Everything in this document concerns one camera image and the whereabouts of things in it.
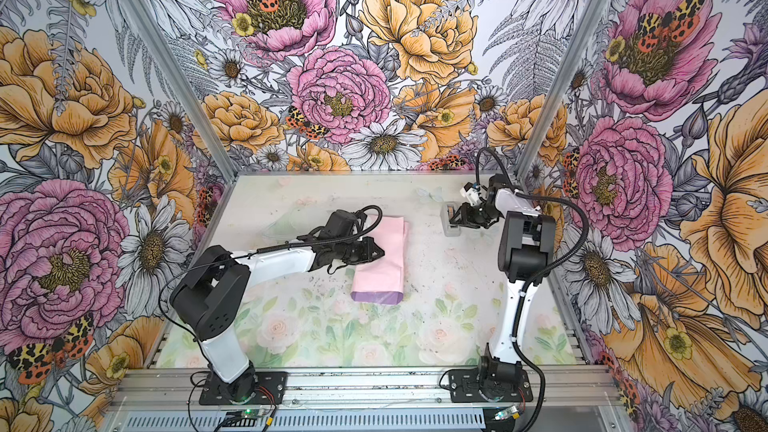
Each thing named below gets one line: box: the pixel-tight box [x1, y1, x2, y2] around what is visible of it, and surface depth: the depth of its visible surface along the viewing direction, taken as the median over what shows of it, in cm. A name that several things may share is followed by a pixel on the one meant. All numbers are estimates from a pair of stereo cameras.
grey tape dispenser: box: [440, 200, 461, 237], surface depth 106 cm
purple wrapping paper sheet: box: [351, 216, 410, 305], surface depth 89 cm
